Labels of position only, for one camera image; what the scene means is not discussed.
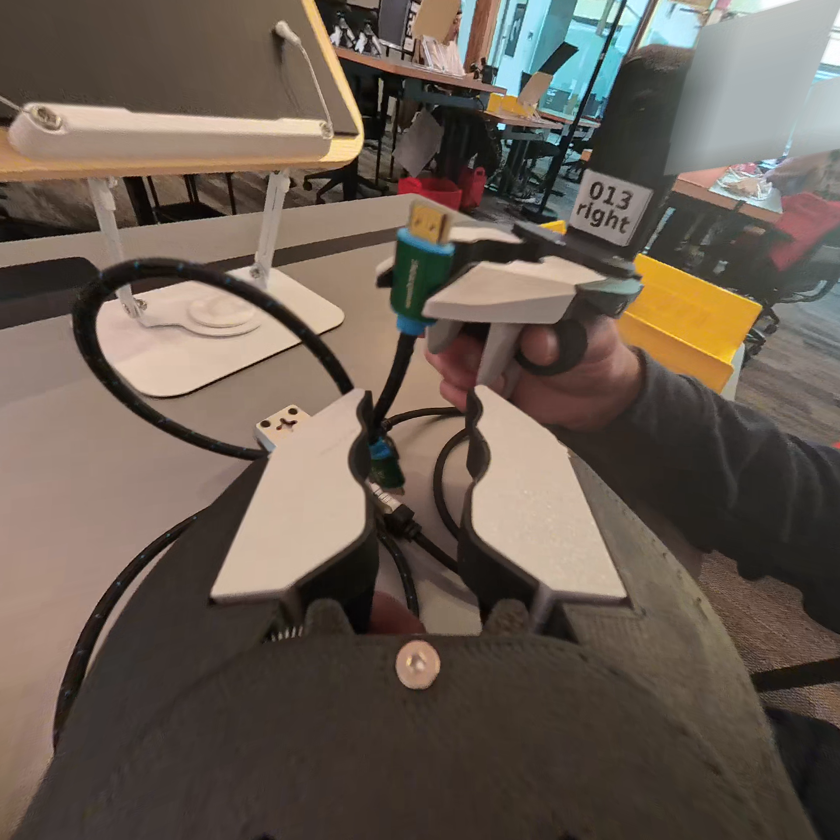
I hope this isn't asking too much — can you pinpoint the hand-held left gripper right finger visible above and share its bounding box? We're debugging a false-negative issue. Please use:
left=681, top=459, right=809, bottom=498
left=456, top=385, right=629, bottom=636

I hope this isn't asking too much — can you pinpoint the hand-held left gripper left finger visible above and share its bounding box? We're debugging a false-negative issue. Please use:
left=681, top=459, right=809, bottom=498
left=210, top=387, right=382, bottom=636

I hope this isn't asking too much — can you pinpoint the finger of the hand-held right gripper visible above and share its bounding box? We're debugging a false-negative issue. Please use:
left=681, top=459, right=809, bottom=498
left=423, top=255, right=581, bottom=325
left=450, top=223, right=527, bottom=291

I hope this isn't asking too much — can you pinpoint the looped braided HDMI cable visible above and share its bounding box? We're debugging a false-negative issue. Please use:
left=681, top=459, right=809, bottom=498
left=72, top=200, right=455, bottom=494

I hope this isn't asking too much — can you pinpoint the silver HDMI splitter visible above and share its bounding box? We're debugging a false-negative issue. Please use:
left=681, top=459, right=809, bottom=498
left=255, top=403, right=312, bottom=454

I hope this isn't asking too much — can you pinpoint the black cable with silver plug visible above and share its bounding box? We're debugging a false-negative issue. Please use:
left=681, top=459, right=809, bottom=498
left=366, top=407, right=476, bottom=572

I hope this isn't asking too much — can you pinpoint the long braided HDMI cable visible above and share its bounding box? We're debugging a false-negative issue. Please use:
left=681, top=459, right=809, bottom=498
left=52, top=512, right=201, bottom=749

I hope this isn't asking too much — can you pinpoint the person's right forearm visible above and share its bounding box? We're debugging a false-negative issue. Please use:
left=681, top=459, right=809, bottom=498
left=554, top=348, right=840, bottom=634

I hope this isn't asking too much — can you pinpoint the person's right hand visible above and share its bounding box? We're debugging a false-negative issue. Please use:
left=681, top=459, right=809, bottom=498
left=423, top=320, right=648, bottom=434

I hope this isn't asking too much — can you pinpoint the person's left hand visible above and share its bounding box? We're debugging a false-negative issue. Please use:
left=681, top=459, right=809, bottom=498
left=369, top=591, right=427, bottom=636

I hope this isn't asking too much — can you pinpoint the yellow plastic bin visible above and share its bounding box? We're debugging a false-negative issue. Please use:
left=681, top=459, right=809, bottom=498
left=541, top=220, right=763, bottom=395

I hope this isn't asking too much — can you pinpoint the grey hanging paper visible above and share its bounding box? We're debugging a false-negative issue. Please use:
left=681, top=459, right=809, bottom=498
left=392, top=108, right=446, bottom=178

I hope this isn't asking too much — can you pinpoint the long wooden desk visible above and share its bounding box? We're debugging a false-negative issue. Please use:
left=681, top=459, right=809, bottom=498
left=671, top=167, right=786, bottom=227
left=331, top=45, right=509, bottom=198

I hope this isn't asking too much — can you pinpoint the small yellow bin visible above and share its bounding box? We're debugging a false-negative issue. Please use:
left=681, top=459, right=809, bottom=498
left=486, top=92, right=540, bottom=122

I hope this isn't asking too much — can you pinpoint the clear plastic bag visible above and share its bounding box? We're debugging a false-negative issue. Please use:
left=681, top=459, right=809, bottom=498
left=718, top=164, right=774, bottom=199

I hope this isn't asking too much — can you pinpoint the white folding stand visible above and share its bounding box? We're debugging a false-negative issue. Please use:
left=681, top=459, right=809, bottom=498
left=88, top=169, right=346, bottom=400

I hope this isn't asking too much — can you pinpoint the red jacket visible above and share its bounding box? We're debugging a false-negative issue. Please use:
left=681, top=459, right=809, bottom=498
left=768, top=192, right=840, bottom=271

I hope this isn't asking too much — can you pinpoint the wooden-edged black board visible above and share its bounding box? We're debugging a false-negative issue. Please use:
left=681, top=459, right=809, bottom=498
left=0, top=0, right=365, bottom=181

